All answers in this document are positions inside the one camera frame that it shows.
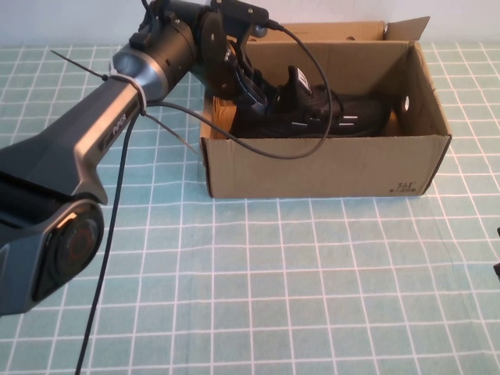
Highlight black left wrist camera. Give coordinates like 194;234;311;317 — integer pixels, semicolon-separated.
209;0;271;39

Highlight green white checkered tablecloth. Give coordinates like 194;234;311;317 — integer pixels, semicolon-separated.
0;41;500;375

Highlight white plastic zip tie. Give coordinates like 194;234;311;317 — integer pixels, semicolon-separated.
130;80;199;154
49;49;136;85

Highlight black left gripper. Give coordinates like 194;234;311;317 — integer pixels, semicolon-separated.
195;10;283;115

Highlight black knit sneaker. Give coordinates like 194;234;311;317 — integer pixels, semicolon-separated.
228;65;394;138

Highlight brown cardboard shoe box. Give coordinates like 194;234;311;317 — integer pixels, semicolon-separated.
198;16;453;198

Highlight thin black camera cable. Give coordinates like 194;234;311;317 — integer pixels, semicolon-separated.
76;19;331;375

